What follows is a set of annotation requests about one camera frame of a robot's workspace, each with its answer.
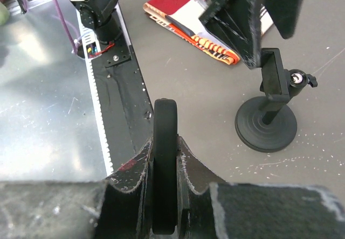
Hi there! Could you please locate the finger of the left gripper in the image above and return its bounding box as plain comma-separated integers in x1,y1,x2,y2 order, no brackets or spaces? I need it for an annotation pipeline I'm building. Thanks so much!
199,0,263,69
253,0,303,39

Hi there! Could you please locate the knife with black handle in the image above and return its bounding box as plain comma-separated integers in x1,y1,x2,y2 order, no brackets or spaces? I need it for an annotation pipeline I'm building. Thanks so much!
165,15,195,37

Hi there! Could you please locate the slotted grey cable duct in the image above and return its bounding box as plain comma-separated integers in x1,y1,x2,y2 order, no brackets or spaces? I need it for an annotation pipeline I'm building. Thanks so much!
77,11,114,176

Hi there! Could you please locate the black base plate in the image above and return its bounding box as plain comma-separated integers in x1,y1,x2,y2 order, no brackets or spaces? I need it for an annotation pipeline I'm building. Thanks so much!
91,5,153,171

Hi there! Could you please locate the black smartphone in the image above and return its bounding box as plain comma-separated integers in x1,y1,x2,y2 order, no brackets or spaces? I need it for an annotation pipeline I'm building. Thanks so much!
152,99,178,235

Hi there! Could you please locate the patterned orange red cloth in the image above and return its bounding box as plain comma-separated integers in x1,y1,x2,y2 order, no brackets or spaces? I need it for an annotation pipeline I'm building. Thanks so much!
142,0,274,66

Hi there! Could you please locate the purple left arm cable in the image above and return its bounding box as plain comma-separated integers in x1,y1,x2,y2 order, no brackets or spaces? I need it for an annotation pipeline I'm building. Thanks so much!
45,0,81,55

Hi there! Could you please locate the green mug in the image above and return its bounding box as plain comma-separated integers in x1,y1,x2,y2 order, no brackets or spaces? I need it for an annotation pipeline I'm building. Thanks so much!
0,2,10,26

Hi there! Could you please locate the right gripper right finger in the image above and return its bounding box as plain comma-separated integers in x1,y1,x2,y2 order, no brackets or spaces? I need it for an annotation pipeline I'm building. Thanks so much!
177,138,344,238

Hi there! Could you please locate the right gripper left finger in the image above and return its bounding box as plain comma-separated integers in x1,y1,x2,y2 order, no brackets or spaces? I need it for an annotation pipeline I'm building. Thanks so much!
1,139,152,238

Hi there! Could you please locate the black phone stand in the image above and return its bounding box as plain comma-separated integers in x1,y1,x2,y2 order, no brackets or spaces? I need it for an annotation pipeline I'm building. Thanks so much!
234,48,318,153

